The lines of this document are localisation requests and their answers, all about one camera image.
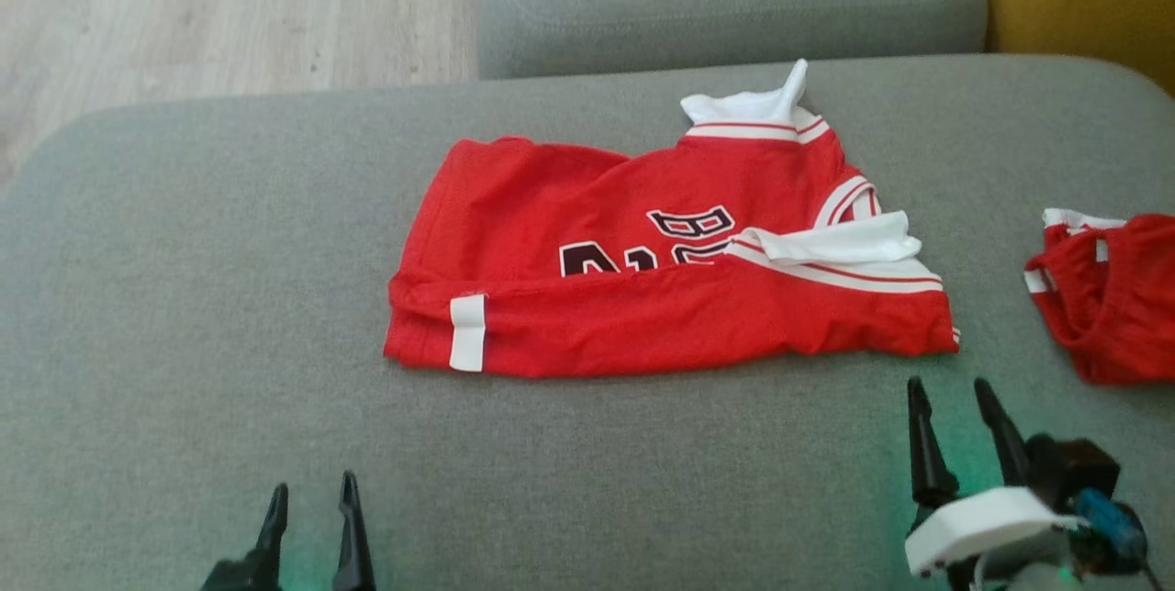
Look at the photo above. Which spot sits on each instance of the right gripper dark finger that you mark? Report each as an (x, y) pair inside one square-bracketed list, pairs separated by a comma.
[(1010, 444), (927, 462)]

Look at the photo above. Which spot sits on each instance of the red shorts with white stripes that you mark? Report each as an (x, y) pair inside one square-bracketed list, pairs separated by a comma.
[(1120, 297)]

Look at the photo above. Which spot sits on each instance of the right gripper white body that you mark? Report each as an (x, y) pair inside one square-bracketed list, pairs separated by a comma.
[(982, 531)]

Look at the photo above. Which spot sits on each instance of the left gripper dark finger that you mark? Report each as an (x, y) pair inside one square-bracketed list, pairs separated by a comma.
[(352, 545), (271, 545)]

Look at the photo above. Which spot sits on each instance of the grey fabric sofa seat cushion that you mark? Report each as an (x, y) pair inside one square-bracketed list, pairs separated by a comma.
[(229, 297)]

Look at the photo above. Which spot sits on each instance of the red basketball jersey with lettering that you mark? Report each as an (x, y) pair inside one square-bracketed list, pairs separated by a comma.
[(643, 325)]

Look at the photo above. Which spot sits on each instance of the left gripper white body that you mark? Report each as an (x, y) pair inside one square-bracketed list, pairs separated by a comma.
[(231, 575)]

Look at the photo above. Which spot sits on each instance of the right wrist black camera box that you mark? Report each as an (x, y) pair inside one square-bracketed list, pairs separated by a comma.
[(1074, 472)]

